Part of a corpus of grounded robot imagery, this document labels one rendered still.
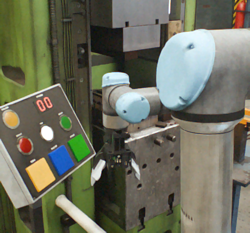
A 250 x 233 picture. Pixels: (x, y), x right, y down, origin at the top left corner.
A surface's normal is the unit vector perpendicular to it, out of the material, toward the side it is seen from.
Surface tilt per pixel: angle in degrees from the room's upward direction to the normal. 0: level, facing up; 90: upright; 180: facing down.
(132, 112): 90
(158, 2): 90
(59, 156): 60
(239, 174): 0
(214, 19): 89
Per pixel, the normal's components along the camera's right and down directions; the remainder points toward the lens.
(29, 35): -0.77, 0.19
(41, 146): 0.78, -0.34
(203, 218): -0.32, 0.24
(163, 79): -0.93, -0.01
